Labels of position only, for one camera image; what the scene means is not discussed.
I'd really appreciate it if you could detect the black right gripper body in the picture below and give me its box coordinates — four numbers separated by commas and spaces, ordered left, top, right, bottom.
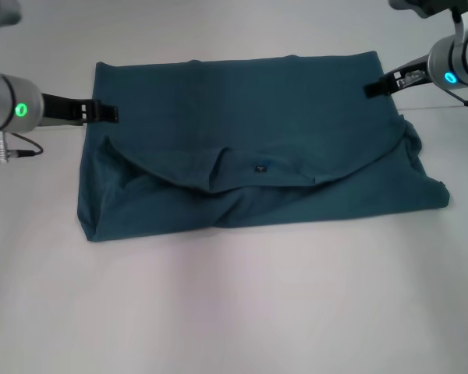
388, 58, 434, 94

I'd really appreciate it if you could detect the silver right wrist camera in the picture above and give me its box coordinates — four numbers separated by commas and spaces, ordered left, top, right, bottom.
389, 0, 468, 23

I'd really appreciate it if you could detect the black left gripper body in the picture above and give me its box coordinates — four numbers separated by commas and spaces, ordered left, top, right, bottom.
41, 92, 99, 128

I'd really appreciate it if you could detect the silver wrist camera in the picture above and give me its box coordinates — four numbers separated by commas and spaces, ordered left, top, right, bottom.
0, 0, 23, 41
389, 0, 468, 23

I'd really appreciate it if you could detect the teal T-shirt pink FREE print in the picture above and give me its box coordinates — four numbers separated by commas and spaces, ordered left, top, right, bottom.
76, 50, 450, 245

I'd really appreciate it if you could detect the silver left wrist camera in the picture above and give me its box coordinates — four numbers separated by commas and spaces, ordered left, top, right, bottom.
0, 0, 23, 41

